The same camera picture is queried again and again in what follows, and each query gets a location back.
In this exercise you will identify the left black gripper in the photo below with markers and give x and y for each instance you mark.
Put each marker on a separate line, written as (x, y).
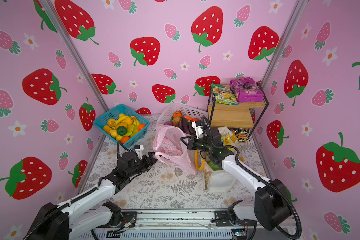
(152, 160)

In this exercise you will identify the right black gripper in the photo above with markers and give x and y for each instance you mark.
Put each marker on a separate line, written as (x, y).
(191, 145)

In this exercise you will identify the pink plastic grocery bag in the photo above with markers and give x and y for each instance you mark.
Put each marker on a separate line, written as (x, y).
(171, 151)

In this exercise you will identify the green chips bag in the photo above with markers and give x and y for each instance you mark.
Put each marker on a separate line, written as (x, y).
(213, 166)

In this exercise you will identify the white paper grocery bag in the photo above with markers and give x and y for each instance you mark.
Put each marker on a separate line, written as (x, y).
(231, 171)

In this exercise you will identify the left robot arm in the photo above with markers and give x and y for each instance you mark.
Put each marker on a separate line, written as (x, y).
(70, 219)

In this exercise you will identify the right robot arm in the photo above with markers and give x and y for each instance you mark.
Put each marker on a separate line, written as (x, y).
(271, 209)

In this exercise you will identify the purple eggplant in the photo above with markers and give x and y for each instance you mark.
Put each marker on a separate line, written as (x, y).
(185, 126)

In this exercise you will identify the brown potato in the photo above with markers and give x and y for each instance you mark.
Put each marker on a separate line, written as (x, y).
(176, 120)

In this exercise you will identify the purple onion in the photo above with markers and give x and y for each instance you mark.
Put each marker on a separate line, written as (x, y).
(168, 123)

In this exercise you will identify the small orange pumpkin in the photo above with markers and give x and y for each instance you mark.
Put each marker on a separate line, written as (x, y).
(177, 114)

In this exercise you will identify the orange tangerine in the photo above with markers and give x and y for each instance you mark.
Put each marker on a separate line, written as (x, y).
(124, 139)

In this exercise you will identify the yellow banana bunch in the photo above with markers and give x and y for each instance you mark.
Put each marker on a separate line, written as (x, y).
(131, 123)

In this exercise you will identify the green lime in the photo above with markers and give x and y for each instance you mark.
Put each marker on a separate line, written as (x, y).
(122, 131)

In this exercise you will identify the teal plastic basket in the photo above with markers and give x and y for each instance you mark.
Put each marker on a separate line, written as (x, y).
(107, 120)

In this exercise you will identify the black yellow chips bag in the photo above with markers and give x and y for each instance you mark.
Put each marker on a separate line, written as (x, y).
(241, 134)

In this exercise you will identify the green yellow snack bag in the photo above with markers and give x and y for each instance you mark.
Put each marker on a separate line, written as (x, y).
(223, 95)

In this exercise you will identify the purple snack bag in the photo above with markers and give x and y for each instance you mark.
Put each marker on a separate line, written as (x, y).
(246, 90)

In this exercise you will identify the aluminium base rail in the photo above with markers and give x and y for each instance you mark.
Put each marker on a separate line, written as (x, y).
(179, 224)

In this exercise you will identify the black wire wooden shelf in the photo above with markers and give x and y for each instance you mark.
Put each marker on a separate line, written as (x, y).
(235, 116)

